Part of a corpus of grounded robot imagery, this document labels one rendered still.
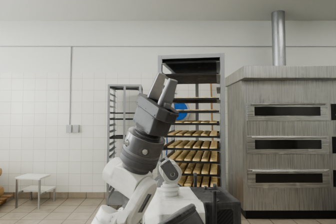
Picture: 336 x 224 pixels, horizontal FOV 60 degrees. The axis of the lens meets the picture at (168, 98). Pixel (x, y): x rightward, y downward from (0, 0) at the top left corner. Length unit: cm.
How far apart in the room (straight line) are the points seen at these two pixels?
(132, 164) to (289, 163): 373
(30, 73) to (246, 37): 375
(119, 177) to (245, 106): 346
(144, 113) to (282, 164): 370
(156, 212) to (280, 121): 341
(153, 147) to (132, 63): 444
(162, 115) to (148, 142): 7
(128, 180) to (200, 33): 459
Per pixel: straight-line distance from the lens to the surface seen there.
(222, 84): 208
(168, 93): 61
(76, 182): 527
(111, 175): 70
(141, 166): 65
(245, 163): 410
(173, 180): 96
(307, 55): 556
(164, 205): 92
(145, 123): 63
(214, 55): 211
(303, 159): 436
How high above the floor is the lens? 138
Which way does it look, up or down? 3 degrees up
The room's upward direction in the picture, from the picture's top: straight up
